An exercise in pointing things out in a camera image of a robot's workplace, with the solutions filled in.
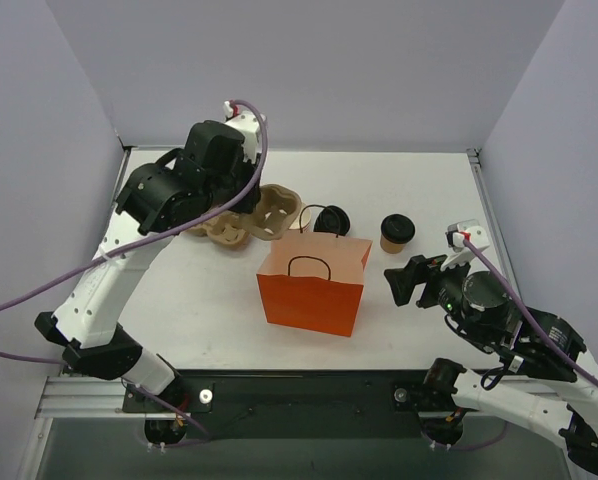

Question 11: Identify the stack of brown paper cups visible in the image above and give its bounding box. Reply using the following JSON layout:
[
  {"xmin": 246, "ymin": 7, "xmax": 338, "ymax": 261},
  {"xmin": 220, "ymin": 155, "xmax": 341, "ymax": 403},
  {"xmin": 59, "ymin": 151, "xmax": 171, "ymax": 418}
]
[{"xmin": 298, "ymin": 210, "xmax": 311, "ymax": 233}]

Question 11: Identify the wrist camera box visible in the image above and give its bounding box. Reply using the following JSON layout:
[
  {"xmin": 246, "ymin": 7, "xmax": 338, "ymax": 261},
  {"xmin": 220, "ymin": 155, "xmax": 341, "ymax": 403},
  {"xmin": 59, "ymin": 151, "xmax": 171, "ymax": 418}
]
[
  {"xmin": 223, "ymin": 101, "xmax": 261, "ymax": 164},
  {"xmin": 441, "ymin": 219, "xmax": 491, "ymax": 272}
]

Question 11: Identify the brown pulp cup carrier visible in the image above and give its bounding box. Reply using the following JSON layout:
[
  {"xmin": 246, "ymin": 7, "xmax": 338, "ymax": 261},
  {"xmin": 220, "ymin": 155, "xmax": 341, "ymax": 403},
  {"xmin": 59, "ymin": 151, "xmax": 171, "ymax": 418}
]
[
  {"xmin": 187, "ymin": 212, "xmax": 250, "ymax": 250},
  {"xmin": 242, "ymin": 184, "xmax": 302, "ymax": 241}
]

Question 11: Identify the stack of black cup lids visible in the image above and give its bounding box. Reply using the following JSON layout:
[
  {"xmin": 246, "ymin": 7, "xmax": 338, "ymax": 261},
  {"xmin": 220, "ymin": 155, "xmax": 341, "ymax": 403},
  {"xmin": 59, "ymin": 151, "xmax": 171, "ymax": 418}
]
[{"xmin": 313, "ymin": 205, "xmax": 351, "ymax": 236}]

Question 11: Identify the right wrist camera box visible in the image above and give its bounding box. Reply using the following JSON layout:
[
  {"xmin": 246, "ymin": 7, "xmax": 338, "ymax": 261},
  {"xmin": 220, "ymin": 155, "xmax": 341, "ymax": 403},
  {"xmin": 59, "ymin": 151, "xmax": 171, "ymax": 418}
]
[{"xmin": 441, "ymin": 219, "xmax": 491, "ymax": 272}]

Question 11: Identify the orange paper takeout bag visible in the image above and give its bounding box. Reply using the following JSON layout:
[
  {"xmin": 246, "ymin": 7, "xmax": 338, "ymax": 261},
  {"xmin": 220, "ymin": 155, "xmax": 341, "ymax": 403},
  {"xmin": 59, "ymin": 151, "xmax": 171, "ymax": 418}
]
[{"xmin": 256, "ymin": 228, "xmax": 372, "ymax": 337}]

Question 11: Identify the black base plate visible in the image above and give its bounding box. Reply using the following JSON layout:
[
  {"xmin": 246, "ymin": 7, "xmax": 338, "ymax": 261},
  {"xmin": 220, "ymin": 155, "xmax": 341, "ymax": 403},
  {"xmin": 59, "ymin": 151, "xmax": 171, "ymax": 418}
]
[{"xmin": 122, "ymin": 370, "xmax": 467, "ymax": 445}]

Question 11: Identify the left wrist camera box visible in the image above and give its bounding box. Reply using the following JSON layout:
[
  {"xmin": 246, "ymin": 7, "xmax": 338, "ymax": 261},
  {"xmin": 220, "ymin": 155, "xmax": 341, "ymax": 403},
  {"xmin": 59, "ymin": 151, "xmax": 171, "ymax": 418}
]
[{"xmin": 223, "ymin": 101, "xmax": 261, "ymax": 164}]

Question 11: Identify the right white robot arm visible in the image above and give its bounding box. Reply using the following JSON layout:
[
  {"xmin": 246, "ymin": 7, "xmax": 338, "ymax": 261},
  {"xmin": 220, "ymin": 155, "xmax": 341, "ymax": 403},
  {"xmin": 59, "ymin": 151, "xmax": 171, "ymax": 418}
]
[{"xmin": 384, "ymin": 255, "xmax": 598, "ymax": 476}]

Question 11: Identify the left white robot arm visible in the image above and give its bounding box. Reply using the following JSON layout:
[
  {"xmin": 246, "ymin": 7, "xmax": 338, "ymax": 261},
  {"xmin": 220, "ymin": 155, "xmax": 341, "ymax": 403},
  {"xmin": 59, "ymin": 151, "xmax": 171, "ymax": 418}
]
[{"xmin": 35, "ymin": 113, "xmax": 261, "ymax": 411}]

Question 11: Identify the single brown paper cup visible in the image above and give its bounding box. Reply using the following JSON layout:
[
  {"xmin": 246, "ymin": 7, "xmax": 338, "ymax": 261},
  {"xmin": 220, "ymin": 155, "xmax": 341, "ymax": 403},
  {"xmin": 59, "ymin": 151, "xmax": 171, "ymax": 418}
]
[{"xmin": 380, "ymin": 234, "xmax": 413, "ymax": 254}]

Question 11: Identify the black plastic cup lid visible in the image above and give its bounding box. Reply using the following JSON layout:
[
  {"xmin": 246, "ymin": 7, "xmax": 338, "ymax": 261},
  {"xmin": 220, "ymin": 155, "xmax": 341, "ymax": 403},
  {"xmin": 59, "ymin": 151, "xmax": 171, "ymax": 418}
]
[{"xmin": 380, "ymin": 213, "xmax": 416, "ymax": 238}]

